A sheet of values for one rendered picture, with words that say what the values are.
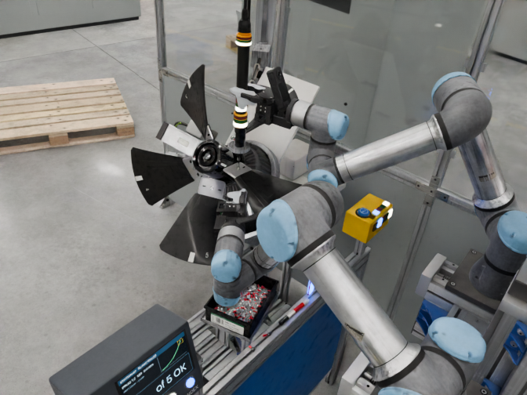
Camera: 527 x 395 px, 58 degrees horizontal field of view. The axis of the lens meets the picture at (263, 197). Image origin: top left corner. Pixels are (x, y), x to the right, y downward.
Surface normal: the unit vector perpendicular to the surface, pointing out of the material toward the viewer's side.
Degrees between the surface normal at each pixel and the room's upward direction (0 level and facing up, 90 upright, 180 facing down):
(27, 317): 0
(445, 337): 7
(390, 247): 90
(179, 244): 52
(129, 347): 15
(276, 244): 86
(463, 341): 7
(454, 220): 90
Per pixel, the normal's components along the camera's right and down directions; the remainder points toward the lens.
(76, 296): 0.07, -0.81
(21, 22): 0.63, 0.49
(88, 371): -0.13, -0.89
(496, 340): -0.63, 0.42
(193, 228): 0.15, -0.05
